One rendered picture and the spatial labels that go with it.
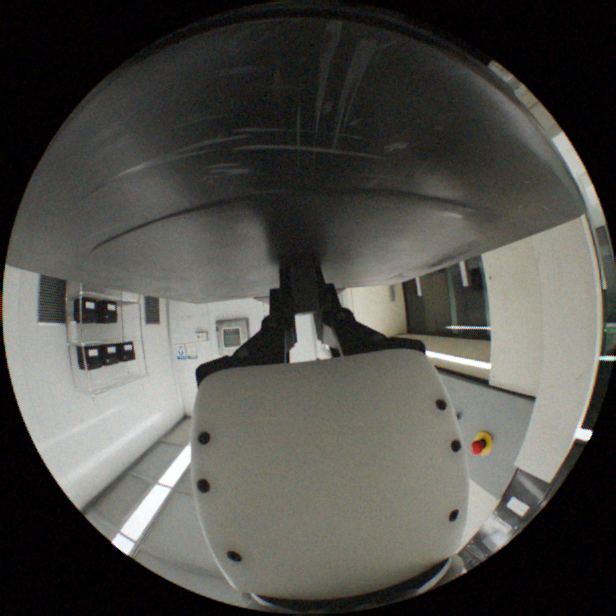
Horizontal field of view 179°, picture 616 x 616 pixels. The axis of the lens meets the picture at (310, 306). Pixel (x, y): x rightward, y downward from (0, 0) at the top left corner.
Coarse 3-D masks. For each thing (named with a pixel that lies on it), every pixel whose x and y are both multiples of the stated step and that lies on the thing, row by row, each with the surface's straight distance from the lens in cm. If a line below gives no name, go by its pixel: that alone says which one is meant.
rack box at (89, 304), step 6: (78, 300) 273; (84, 300) 266; (90, 300) 273; (96, 300) 280; (78, 306) 271; (84, 306) 265; (90, 306) 271; (96, 306) 279; (78, 312) 269; (84, 312) 263; (90, 312) 270; (96, 312) 278; (78, 318) 270; (84, 318) 264; (90, 318) 270; (96, 318) 277
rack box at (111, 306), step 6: (102, 300) 288; (102, 306) 287; (108, 306) 288; (114, 306) 298; (102, 312) 286; (108, 312) 285; (114, 312) 297; (102, 318) 286; (108, 318) 287; (114, 318) 296
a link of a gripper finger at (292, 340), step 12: (288, 276) 13; (276, 288) 14; (288, 288) 12; (276, 300) 13; (288, 300) 12; (276, 312) 12; (288, 312) 11; (288, 324) 11; (252, 336) 11; (288, 336) 11; (240, 348) 11; (252, 348) 11; (288, 348) 12; (240, 360) 10; (252, 360) 10
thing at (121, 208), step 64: (128, 64) 4; (192, 64) 4; (256, 64) 3; (320, 64) 3; (384, 64) 4; (448, 64) 4; (64, 128) 5; (128, 128) 4; (192, 128) 4; (256, 128) 4; (320, 128) 4; (384, 128) 4; (448, 128) 5; (512, 128) 6; (64, 192) 6; (128, 192) 6; (192, 192) 6; (256, 192) 6; (320, 192) 6; (384, 192) 7; (448, 192) 7; (512, 192) 9; (576, 192) 11; (64, 256) 11; (128, 256) 10; (192, 256) 10; (256, 256) 11; (320, 256) 12; (384, 256) 14; (448, 256) 17
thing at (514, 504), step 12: (600, 228) 132; (600, 240) 131; (612, 252) 125; (612, 264) 130; (612, 276) 130; (612, 288) 130; (612, 300) 130; (612, 312) 131; (612, 324) 124; (516, 504) 61; (504, 528) 68
